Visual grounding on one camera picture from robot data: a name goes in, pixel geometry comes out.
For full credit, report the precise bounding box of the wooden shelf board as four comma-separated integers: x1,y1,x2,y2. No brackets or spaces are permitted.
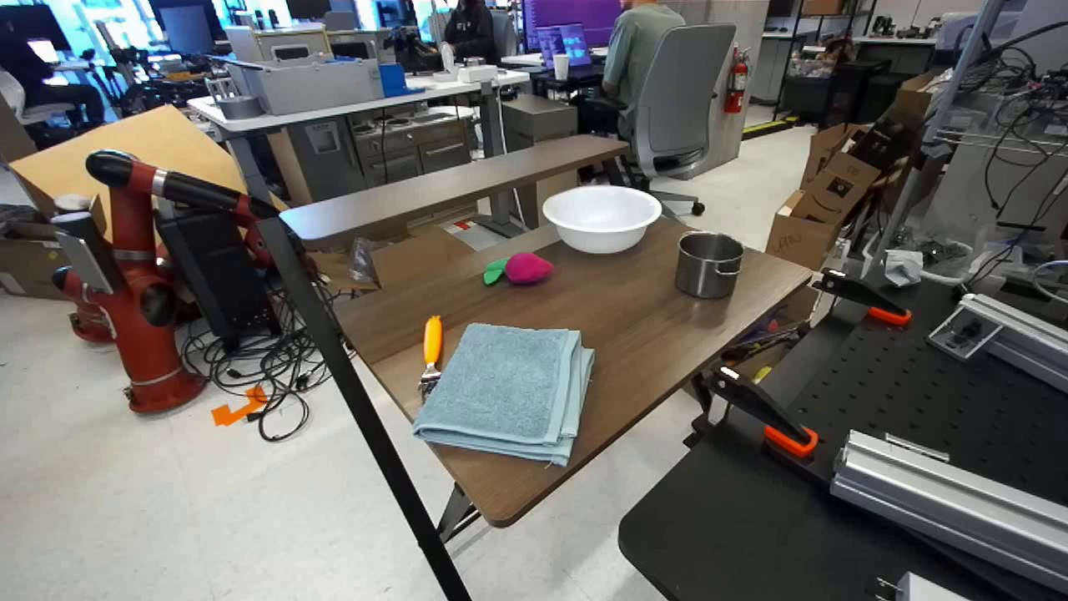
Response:
282,134,627,241

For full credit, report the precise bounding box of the orange handled fork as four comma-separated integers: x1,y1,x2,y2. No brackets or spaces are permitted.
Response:
421,315,445,397

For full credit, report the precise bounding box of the seated person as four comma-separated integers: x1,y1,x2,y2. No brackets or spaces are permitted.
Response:
600,0,683,112

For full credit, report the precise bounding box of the red fire extinguisher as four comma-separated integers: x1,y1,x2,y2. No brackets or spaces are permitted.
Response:
726,48,750,118

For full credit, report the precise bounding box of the aluminium extrusion rail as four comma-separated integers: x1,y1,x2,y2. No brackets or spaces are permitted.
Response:
830,432,1068,595

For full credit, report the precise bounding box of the blue folded towel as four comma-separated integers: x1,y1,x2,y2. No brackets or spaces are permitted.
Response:
415,324,593,467

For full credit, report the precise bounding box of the orange black clamp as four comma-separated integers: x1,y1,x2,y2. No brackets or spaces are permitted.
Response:
815,272,910,330
708,369,821,462

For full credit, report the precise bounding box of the white plastic bowl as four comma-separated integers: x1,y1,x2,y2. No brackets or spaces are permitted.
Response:
546,185,660,253

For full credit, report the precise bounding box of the grey office chair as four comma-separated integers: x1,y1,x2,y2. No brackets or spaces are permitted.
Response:
621,24,736,190

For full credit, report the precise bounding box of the black perforated breadboard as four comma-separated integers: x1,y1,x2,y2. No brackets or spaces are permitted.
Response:
619,285,1068,601

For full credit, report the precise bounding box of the black tripod pole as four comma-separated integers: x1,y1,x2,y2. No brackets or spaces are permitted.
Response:
258,219,472,601

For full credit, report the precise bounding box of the orange black clamp far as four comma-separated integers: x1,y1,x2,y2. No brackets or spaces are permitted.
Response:
815,272,910,330

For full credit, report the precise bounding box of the orange black clamp near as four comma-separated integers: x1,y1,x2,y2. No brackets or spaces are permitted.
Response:
708,369,821,462

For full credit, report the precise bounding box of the pink and green toy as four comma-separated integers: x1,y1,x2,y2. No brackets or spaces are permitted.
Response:
481,253,553,289

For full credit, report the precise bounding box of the cardboard box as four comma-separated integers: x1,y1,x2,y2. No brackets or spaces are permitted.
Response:
768,75,932,269

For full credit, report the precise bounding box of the silver metal pot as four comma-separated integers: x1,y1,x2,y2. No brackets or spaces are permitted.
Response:
676,232,744,302

